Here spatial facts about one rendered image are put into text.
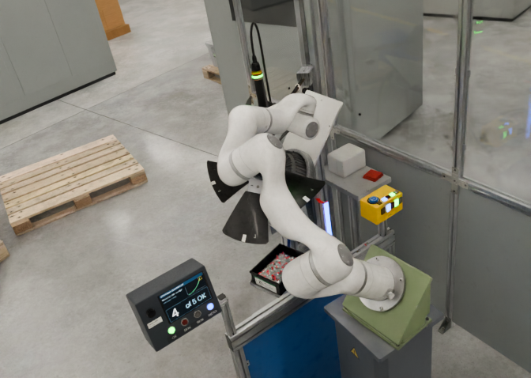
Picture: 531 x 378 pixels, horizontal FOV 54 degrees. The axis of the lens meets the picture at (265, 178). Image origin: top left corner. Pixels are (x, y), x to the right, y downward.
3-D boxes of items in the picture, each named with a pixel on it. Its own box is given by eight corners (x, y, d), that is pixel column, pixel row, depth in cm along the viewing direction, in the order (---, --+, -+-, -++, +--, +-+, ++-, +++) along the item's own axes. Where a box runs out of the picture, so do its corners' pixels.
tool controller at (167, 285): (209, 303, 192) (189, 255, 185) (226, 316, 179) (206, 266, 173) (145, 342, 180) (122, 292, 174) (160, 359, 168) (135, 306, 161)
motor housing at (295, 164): (270, 189, 262) (251, 183, 254) (288, 148, 259) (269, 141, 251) (298, 207, 245) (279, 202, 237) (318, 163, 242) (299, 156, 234)
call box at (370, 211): (386, 202, 235) (385, 183, 230) (403, 211, 228) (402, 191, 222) (360, 218, 229) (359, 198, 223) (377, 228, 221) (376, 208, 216)
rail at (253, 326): (388, 240, 242) (388, 226, 238) (395, 243, 239) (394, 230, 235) (228, 346, 203) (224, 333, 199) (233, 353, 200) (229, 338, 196)
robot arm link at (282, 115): (258, 83, 174) (304, 92, 199) (246, 129, 178) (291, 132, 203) (280, 90, 169) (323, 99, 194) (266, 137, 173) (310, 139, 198)
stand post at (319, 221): (329, 300, 321) (310, 137, 261) (340, 308, 315) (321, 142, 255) (324, 304, 320) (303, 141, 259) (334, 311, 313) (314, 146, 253)
